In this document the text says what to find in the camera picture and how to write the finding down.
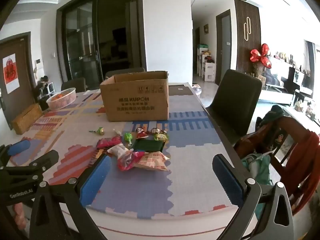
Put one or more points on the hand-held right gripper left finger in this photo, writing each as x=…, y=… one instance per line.
x=96, y=180

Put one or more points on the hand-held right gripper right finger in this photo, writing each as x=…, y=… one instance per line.
x=228, y=180

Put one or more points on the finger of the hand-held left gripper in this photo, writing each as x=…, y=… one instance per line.
x=18, y=147
x=37, y=163

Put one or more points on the green lollipop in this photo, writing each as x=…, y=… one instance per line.
x=100, y=130

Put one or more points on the red and white candy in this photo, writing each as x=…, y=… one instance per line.
x=141, y=133

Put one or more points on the brown cardboard box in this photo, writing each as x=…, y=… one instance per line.
x=136, y=97

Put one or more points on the person's left hand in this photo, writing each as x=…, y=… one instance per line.
x=19, y=213

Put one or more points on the woven wicker tissue box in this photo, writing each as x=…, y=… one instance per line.
x=26, y=118

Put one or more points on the teal cloth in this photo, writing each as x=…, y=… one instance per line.
x=257, y=170

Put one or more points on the white and red snack packet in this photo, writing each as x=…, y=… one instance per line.
x=123, y=156

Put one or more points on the pink snack packet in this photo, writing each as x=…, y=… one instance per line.
x=107, y=143

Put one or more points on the pale green wrapped candy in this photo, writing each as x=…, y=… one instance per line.
x=128, y=137

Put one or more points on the beige red-printed snack packet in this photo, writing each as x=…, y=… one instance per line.
x=153, y=163

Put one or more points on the dark green snack packet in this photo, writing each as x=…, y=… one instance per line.
x=147, y=146

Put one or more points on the pink plastic basket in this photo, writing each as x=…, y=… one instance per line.
x=61, y=100

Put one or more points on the colourful foam play mat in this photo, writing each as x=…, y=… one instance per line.
x=160, y=190

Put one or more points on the orange fruit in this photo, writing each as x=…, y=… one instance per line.
x=59, y=96

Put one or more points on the black and white toy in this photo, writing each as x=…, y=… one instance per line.
x=44, y=87

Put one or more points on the brown entrance door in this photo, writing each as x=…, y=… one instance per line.
x=16, y=80

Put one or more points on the wooden high chair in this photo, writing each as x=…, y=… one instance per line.
x=287, y=140

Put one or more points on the red and white door poster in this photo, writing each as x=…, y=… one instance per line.
x=10, y=73

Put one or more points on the red cloth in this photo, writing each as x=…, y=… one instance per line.
x=303, y=165

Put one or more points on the red striped wrapped candy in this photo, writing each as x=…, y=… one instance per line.
x=155, y=130

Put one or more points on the yellow green wrapped candy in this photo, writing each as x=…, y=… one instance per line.
x=161, y=137

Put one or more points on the dark upholstered chair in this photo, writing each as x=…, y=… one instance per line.
x=236, y=100
x=73, y=84

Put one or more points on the white storage shelf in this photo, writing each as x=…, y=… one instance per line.
x=207, y=65

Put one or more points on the black piano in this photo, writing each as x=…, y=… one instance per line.
x=296, y=77

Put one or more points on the red foil balloons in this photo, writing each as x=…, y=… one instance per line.
x=261, y=55

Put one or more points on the grey interior door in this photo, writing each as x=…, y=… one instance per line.
x=223, y=47

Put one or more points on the dark sliding glass doors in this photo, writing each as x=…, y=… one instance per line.
x=100, y=37

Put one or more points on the dark slatted wall panel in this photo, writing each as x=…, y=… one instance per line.
x=247, y=50

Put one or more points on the small framed wall picture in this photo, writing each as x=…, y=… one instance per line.
x=206, y=28

